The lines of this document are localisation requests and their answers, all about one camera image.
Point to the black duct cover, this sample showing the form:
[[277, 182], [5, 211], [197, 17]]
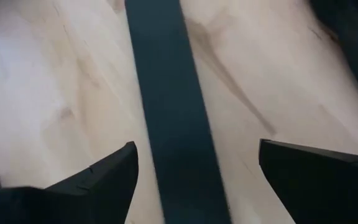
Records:
[[172, 109]]

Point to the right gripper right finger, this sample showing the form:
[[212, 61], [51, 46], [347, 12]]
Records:
[[328, 193]]

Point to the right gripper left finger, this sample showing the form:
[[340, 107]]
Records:
[[73, 202]]

